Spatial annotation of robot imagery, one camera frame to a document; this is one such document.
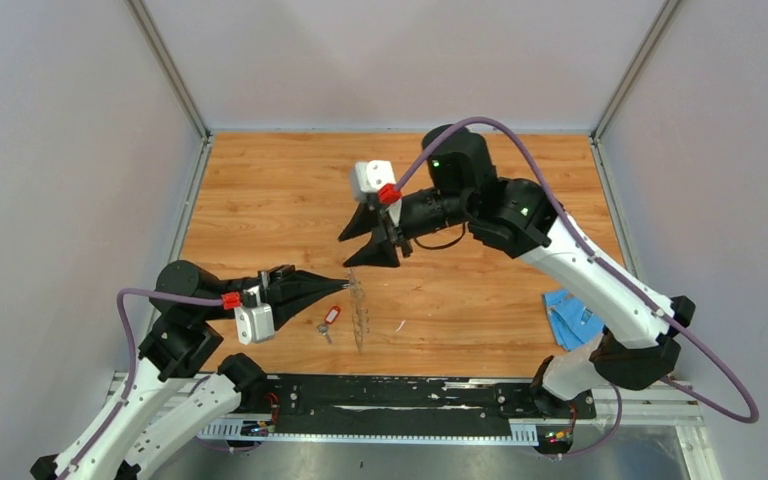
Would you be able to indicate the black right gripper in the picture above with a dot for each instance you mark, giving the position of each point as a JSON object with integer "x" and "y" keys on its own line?
{"x": 380, "y": 250}

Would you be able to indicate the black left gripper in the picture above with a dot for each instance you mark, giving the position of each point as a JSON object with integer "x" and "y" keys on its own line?
{"x": 280, "y": 285}

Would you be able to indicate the silver key with red tag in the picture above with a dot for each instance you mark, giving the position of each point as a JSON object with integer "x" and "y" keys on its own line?
{"x": 325, "y": 326}

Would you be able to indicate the metal key organizer plate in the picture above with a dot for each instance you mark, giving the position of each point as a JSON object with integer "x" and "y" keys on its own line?
{"x": 359, "y": 311}

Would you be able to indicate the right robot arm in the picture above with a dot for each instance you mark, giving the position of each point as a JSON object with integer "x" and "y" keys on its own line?
{"x": 637, "y": 344}

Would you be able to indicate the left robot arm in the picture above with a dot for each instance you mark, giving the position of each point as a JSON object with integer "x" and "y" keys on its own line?
{"x": 170, "y": 337}

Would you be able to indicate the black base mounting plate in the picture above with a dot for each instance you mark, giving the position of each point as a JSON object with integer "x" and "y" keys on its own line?
{"x": 401, "y": 406}

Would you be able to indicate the blue cloth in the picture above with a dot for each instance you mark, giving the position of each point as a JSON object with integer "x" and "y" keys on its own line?
{"x": 572, "y": 323}

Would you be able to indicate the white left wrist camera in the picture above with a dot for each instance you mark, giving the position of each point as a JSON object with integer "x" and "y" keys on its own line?
{"x": 254, "y": 324}

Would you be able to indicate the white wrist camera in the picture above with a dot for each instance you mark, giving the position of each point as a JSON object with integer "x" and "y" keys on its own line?
{"x": 368, "y": 177}
{"x": 254, "y": 324}

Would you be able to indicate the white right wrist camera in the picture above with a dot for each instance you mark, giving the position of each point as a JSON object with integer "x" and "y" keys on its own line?
{"x": 368, "y": 177}

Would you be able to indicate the aluminium rail base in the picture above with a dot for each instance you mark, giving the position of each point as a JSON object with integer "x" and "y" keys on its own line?
{"x": 655, "y": 406}

